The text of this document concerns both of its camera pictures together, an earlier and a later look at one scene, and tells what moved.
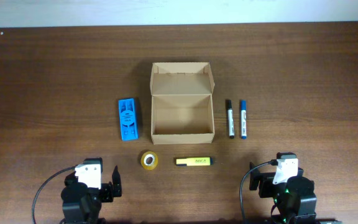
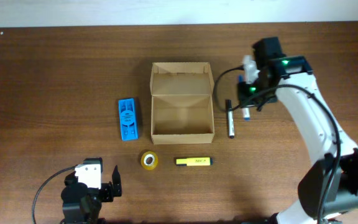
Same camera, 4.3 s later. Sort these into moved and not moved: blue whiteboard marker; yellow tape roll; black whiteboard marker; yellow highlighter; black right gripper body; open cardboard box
Moved: black right gripper body; blue whiteboard marker
Not moved: black whiteboard marker; yellow highlighter; open cardboard box; yellow tape roll
